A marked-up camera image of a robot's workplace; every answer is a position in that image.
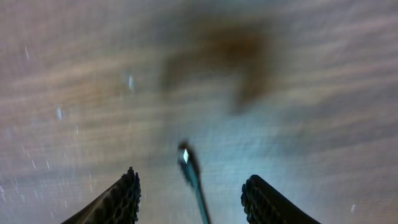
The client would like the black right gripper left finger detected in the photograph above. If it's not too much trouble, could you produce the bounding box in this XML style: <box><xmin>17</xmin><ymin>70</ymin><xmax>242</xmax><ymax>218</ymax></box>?
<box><xmin>62</xmin><ymin>167</ymin><xmax>141</xmax><ymax>224</ymax></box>

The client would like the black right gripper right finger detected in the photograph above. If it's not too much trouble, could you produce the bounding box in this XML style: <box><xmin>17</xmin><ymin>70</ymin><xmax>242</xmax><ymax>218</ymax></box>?
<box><xmin>241</xmin><ymin>175</ymin><xmax>320</xmax><ymax>224</ymax></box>

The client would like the black USB charging cable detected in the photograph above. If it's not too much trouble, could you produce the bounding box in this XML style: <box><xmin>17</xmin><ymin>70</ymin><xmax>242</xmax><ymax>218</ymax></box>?
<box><xmin>177</xmin><ymin>140</ymin><xmax>213</xmax><ymax>224</ymax></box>

